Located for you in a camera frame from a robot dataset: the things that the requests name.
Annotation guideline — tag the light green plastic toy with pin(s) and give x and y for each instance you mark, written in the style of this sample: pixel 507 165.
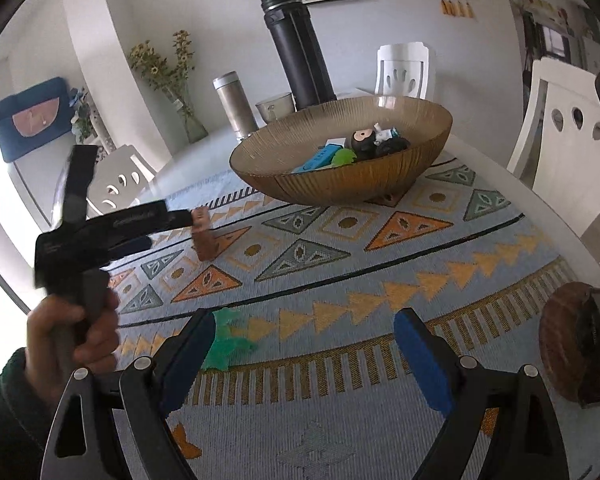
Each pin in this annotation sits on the light green plastic toy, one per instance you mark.
pixel 343 157

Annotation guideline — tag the white chair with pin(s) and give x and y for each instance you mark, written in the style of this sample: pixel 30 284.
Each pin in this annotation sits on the white chair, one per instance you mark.
pixel 405 70
pixel 564 113
pixel 119 180

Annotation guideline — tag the silver thermos cup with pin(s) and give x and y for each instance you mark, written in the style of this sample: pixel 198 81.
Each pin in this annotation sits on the silver thermos cup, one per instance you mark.
pixel 235 105

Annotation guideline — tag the small ceramic tea bowl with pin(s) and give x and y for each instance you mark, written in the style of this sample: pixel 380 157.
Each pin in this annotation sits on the small ceramic tea bowl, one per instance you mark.
pixel 277 107

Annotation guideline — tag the brown round wooden object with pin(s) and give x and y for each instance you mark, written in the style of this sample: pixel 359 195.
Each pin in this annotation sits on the brown round wooden object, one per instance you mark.
pixel 569 331

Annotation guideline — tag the person's left hand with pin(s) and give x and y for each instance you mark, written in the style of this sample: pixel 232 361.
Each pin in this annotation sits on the person's left hand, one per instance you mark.
pixel 52 351

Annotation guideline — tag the white chair far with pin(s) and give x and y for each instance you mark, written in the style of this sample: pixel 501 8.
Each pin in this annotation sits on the white chair far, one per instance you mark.
pixel 405 70

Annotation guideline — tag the blue wall picture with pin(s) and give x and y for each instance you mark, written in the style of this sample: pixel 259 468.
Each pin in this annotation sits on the blue wall picture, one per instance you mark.
pixel 34 117

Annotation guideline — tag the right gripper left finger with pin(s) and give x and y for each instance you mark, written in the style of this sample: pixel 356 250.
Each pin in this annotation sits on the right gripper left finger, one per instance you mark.
pixel 84 442

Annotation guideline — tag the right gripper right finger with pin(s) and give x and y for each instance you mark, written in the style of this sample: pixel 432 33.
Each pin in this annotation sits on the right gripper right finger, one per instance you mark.
pixel 526 442

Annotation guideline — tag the patterned blue table runner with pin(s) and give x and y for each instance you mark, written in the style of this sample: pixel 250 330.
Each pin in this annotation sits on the patterned blue table runner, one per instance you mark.
pixel 322 391

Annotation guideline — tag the white side cabinet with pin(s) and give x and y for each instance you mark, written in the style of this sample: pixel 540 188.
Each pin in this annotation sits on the white side cabinet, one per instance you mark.
pixel 86 125

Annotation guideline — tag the white chair left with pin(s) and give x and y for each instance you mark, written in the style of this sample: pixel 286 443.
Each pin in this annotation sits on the white chair left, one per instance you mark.
pixel 119 180

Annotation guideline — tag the black tall thermos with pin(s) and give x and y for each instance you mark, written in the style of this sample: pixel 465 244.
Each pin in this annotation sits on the black tall thermos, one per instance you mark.
pixel 289 23

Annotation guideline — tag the black round figure toy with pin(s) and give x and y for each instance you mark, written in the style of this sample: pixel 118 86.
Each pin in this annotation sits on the black round figure toy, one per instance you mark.
pixel 362 142

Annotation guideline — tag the brown ribbed glass bowl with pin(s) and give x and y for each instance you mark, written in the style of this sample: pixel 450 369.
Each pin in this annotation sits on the brown ribbed glass bowl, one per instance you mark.
pixel 410 134

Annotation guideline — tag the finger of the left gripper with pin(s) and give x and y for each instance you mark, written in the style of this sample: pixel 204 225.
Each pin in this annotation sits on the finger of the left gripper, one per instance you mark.
pixel 172 220
pixel 131 247

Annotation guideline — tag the white chair right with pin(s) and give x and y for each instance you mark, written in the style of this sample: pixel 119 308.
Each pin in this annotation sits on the white chair right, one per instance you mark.
pixel 564 113

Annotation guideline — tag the dark green plastic toy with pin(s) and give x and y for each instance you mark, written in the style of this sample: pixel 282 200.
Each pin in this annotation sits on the dark green plastic toy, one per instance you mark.
pixel 227 347

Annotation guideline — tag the glass vase with flowers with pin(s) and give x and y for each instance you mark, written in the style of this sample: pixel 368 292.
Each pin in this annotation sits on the glass vase with flowers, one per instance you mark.
pixel 170 77

